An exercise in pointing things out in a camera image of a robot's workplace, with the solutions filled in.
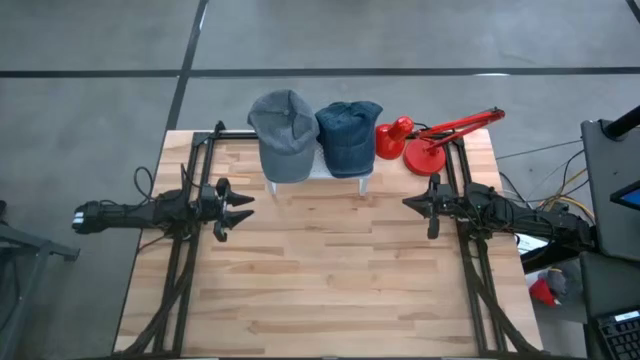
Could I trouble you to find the tablet with blue screen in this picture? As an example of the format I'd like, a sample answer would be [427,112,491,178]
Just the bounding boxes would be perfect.
[609,180,640,212]

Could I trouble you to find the black round pole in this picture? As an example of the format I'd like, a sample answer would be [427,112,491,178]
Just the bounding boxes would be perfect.
[602,104,640,141]

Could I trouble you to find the white paper sheet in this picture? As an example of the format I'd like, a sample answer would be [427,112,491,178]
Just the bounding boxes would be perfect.
[516,232,550,255]

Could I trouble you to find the grey cloth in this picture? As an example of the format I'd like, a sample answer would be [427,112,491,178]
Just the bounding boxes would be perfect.
[546,268,570,297]

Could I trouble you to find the black aluminium table frame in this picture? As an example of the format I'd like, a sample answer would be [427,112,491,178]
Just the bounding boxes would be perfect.
[112,119,544,359]

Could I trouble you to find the dark blue denim cap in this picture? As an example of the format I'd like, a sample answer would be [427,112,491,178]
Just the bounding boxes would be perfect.
[314,100,384,180]

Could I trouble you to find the thin black floor cable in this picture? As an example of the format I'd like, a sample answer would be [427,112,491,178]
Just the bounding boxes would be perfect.
[494,138,584,161]

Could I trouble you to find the red cloth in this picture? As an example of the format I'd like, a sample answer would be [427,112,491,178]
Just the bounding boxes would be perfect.
[528,277,559,307]

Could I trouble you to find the grey cotton cap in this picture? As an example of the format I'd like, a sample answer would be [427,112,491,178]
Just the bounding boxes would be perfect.
[247,88,321,185]

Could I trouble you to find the black keyboard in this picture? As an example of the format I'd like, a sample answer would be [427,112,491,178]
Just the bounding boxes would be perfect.
[594,308,640,360]

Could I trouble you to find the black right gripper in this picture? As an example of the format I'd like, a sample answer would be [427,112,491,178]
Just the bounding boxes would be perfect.
[402,172,460,224]

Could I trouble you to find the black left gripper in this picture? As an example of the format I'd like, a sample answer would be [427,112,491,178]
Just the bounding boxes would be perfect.
[198,177,256,230]

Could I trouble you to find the red desk lamp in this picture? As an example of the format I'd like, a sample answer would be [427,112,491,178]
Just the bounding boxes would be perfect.
[374,106,507,178]

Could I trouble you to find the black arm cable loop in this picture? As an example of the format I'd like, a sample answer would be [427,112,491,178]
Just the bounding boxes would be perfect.
[132,166,155,201]

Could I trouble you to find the yellow cable bundle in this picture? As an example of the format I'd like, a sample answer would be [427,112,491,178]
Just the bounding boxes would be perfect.
[537,167,596,224]

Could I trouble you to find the grey workstation desk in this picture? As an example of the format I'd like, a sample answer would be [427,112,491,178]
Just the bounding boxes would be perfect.
[579,118,640,321]

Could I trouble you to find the grey metal stand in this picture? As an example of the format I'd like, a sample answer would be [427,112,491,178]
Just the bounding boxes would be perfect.
[0,199,81,360]

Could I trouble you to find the white perforated metal shelf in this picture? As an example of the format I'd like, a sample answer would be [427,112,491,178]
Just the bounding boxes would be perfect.
[263,139,374,196]

